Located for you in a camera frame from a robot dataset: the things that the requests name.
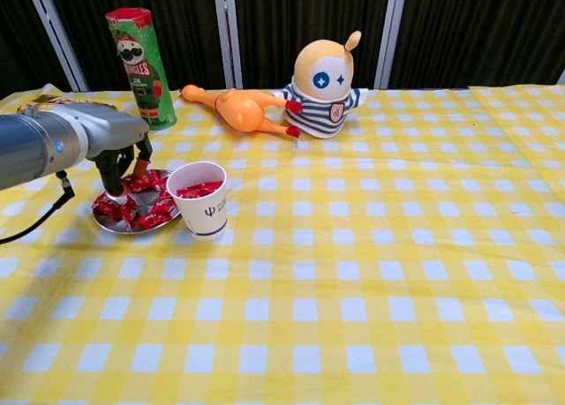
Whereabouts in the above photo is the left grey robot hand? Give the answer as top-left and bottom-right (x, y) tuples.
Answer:
(82, 104), (154, 198)

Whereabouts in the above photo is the green red Pringles can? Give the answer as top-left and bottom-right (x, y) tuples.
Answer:
(104, 7), (178, 131)

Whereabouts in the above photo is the gold foil snack packet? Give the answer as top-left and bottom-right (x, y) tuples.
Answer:
(16, 94), (119, 114)

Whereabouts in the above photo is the round metal plate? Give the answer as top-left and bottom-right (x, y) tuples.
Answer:
(93, 169), (182, 235)

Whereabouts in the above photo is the black pleated curtain panel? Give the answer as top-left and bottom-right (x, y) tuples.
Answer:
(390, 0), (565, 89)
(0, 0), (67, 101)
(232, 0), (394, 90)
(43, 0), (229, 92)

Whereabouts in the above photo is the white paper cup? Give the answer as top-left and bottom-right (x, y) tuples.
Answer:
(166, 161), (229, 241)

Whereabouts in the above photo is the orange rubber chicken toy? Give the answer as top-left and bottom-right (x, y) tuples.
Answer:
(180, 84), (304, 139)

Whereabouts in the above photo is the yellow plush striped sweater toy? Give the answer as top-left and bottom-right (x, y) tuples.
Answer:
(269, 29), (370, 140)

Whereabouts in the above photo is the yellow white checkered tablecloth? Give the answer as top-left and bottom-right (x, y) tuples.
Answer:
(0, 83), (565, 405)

